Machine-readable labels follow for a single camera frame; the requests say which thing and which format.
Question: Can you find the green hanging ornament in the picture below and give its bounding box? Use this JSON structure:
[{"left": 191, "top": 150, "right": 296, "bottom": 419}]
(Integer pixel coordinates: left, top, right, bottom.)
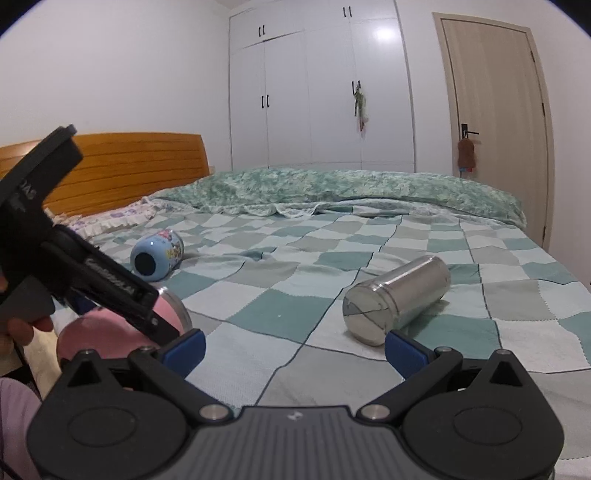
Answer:
[{"left": 352, "top": 81, "right": 369, "bottom": 135}]

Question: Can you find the person hand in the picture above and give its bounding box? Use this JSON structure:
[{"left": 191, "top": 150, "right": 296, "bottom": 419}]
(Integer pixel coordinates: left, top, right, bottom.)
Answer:
[{"left": 0, "top": 271, "right": 56, "bottom": 347}]

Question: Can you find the brown plush door hanger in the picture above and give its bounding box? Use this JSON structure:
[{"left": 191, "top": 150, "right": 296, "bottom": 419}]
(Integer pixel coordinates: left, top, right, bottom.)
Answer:
[{"left": 458, "top": 138, "right": 476, "bottom": 174}]

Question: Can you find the purple floral pillow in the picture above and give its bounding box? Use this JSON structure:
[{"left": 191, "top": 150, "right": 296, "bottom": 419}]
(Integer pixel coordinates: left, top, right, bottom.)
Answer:
[{"left": 44, "top": 197, "right": 164, "bottom": 240}]

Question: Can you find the white built-in wardrobe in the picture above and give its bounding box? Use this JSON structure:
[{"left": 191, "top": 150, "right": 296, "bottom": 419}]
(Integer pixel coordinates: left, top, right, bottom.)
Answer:
[{"left": 229, "top": 1, "right": 416, "bottom": 172}]

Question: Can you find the stainless steel cup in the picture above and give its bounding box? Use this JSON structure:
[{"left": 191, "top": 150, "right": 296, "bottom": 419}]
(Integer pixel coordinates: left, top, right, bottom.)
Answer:
[{"left": 342, "top": 255, "right": 451, "bottom": 346}]

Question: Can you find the checkered green bed sheet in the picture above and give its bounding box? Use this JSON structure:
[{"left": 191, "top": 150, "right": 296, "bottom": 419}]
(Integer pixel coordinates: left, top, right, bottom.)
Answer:
[{"left": 68, "top": 204, "right": 591, "bottom": 416}]

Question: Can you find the blue cartoon sticker cup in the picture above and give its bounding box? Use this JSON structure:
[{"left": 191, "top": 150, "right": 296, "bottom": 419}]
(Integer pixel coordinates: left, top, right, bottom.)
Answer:
[{"left": 130, "top": 229, "right": 184, "bottom": 282}]

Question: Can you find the orange wooden headboard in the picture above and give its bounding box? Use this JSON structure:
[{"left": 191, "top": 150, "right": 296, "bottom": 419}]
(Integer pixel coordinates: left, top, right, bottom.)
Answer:
[{"left": 0, "top": 132, "right": 212, "bottom": 219}]

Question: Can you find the green floral folded quilt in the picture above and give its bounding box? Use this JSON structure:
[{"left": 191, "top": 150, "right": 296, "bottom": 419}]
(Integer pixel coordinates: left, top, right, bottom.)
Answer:
[{"left": 150, "top": 168, "right": 527, "bottom": 229}]

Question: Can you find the pink sleeve forearm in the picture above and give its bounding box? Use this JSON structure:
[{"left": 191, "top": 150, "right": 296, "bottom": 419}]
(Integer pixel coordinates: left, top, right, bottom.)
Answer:
[{"left": 1, "top": 378, "right": 41, "bottom": 479}]

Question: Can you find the light wood door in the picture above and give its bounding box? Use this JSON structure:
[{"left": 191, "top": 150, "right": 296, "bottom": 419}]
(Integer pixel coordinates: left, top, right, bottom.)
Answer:
[{"left": 434, "top": 13, "right": 555, "bottom": 248}]

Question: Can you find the pink dotted cup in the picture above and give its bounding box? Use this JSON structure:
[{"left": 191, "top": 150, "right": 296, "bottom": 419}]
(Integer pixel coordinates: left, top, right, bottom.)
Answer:
[{"left": 56, "top": 286, "right": 192, "bottom": 363}]

